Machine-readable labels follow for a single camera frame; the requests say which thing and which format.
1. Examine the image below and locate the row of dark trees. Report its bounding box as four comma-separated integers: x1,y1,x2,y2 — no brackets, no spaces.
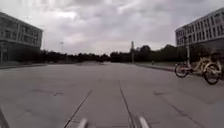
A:
19,43,224,64

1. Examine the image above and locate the tall pale tower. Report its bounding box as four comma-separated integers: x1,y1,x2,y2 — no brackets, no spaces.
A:
130,40,135,64

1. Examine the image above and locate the grey paved plaza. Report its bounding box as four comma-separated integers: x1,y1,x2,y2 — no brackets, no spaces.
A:
0,61,224,128

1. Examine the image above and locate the thin lamp pole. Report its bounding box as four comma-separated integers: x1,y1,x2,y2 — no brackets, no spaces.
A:
59,41,65,54

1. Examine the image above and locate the robot's own part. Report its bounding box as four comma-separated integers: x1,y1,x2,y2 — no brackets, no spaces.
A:
77,118,89,128
138,116,151,128

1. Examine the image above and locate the yellow bicycle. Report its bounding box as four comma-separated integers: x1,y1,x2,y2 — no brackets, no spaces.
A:
173,55,224,86

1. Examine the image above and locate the white multi-storey building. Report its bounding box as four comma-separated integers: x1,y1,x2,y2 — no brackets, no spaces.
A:
174,7,224,51

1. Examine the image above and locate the dark grey building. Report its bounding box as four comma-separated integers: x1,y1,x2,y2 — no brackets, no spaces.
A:
0,11,44,64

